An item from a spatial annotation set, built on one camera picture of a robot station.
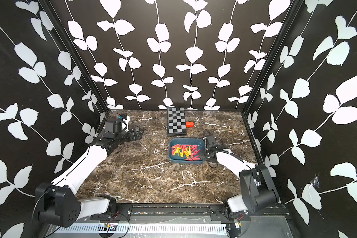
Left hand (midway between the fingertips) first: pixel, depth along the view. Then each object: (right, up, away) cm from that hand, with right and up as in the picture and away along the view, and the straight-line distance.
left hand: (138, 129), depth 84 cm
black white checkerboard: (+21, +4, +27) cm, 35 cm away
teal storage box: (+24, -20, +9) cm, 32 cm away
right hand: (+38, -15, +8) cm, 41 cm away
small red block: (+31, +3, +29) cm, 43 cm away
